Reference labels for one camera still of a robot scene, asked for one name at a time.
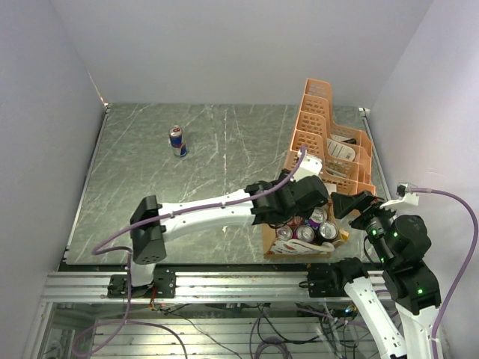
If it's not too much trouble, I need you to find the aluminium mounting rail frame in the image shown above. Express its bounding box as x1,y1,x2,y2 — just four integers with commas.
40,269,397,304

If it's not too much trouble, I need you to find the white paper card box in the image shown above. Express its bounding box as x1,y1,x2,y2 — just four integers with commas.
324,182,337,195

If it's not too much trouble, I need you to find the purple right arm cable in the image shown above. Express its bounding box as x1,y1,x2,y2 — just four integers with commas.
411,186,479,341

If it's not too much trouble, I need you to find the silver top soda can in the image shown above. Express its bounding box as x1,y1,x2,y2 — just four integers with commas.
275,225,293,242

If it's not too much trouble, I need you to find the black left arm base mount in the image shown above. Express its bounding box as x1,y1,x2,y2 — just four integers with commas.
106,271,177,299

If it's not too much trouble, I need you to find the blue silver energy drink can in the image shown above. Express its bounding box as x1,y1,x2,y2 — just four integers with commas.
168,126,187,157

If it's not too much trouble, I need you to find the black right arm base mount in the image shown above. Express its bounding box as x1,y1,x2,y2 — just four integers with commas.
299,258,369,298

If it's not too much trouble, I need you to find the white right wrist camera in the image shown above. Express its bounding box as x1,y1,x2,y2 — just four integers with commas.
379,182,419,211

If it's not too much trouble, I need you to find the black yellow soda can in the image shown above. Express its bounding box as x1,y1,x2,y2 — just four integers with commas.
318,221,339,243

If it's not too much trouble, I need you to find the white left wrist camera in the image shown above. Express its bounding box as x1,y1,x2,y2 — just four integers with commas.
293,149,323,181

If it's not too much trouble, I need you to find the peach plastic file organizer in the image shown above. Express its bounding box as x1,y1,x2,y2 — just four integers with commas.
284,78,376,194

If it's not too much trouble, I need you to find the white label packet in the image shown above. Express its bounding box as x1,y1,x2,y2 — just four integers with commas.
327,138,356,162

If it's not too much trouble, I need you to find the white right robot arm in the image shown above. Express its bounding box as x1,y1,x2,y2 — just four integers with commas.
329,185,443,358

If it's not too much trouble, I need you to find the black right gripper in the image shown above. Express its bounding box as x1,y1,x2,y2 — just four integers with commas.
331,188,403,266

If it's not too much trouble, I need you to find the purple Fanta can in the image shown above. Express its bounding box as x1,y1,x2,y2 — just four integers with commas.
308,207,328,227

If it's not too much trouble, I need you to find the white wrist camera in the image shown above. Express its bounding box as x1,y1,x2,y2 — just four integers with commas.
293,149,323,181
379,182,419,211

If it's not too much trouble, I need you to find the watermelon print canvas bag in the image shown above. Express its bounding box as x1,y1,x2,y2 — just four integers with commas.
262,202,348,258

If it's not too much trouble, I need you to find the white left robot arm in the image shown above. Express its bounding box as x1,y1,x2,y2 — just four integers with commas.
126,170,329,297

